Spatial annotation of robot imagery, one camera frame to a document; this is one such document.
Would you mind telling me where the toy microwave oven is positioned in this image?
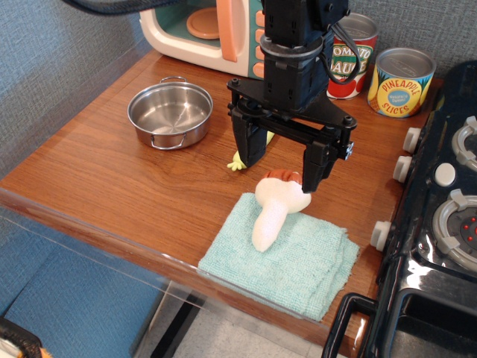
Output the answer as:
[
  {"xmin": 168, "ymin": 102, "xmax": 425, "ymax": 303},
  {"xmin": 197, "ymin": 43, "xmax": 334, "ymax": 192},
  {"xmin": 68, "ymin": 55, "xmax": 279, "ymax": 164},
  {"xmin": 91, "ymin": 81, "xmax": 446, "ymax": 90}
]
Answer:
[{"xmin": 140, "ymin": 0, "xmax": 265, "ymax": 80}]

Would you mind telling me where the black toy stove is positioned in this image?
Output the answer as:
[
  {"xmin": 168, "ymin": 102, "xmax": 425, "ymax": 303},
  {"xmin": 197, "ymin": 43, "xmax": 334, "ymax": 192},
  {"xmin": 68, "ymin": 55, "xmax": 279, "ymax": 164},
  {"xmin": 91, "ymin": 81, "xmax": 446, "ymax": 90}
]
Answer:
[{"xmin": 323, "ymin": 60, "xmax": 476, "ymax": 357}]

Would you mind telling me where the tomato sauce can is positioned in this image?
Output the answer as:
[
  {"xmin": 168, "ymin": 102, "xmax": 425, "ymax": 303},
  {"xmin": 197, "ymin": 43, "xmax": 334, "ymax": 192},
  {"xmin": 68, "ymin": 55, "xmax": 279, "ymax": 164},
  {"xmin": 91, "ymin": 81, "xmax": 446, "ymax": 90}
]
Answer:
[{"xmin": 327, "ymin": 13, "xmax": 379, "ymax": 99}]

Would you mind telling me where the light blue folded cloth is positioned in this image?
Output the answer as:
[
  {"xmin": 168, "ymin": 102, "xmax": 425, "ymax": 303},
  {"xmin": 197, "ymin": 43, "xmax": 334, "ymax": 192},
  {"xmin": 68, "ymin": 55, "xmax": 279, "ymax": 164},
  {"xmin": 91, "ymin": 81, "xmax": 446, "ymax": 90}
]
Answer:
[{"xmin": 198, "ymin": 193, "xmax": 359, "ymax": 321}]

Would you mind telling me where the yellow handled metal spoon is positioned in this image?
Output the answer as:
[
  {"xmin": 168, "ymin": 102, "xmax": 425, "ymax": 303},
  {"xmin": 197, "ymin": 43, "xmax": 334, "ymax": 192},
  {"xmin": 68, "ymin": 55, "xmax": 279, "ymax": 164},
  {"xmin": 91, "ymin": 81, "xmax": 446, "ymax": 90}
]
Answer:
[{"xmin": 227, "ymin": 131, "xmax": 277, "ymax": 172}]

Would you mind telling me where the toy mushroom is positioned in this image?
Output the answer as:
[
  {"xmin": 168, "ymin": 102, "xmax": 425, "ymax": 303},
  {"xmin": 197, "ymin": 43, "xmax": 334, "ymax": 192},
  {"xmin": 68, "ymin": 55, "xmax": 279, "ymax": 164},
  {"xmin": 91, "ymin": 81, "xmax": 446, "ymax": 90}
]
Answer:
[{"xmin": 252, "ymin": 169, "xmax": 312, "ymax": 253}]

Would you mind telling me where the black tray corner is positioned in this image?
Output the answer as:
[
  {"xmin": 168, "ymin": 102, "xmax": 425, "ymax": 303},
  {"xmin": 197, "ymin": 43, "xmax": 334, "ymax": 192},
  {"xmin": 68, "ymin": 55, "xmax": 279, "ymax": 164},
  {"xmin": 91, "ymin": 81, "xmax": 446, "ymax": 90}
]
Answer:
[{"xmin": 1, "ymin": 317, "xmax": 51, "ymax": 358}]

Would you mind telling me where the pineapple slices can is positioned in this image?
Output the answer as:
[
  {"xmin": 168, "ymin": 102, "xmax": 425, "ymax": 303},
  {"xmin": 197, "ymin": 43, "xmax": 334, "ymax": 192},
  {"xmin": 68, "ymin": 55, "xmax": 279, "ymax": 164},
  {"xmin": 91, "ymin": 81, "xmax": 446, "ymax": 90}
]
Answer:
[{"xmin": 367, "ymin": 48, "xmax": 437, "ymax": 119}]

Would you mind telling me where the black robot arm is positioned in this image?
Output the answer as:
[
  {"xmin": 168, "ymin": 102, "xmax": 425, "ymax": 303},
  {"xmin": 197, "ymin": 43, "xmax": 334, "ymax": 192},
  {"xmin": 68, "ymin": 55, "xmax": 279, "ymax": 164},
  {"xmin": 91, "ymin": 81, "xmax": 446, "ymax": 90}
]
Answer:
[{"xmin": 227, "ymin": 1, "xmax": 359, "ymax": 193}]

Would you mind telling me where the orange microwave plate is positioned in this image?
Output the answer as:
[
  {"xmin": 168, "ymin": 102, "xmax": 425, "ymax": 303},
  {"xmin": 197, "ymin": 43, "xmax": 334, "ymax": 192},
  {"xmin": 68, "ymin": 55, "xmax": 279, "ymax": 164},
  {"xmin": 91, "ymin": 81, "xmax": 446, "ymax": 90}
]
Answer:
[{"xmin": 186, "ymin": 7, "xmax": 220, "ymax": 40}]

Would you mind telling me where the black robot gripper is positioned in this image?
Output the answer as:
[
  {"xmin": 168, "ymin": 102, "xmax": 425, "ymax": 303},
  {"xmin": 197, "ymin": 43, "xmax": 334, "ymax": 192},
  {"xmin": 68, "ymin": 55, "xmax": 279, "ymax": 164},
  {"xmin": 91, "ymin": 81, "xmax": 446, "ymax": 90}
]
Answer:
[{"xmin": 226, "ymin": 55, "xmax": 358, "ymax": 194}]

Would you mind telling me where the silver metal pot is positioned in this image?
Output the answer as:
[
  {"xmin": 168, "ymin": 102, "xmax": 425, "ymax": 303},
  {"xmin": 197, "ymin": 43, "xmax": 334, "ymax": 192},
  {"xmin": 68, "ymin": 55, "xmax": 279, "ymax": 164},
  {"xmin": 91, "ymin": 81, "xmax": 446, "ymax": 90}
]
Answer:
[{"xmin": 127, "ymin": 76, "xmax": 213, "ymax": 151}]

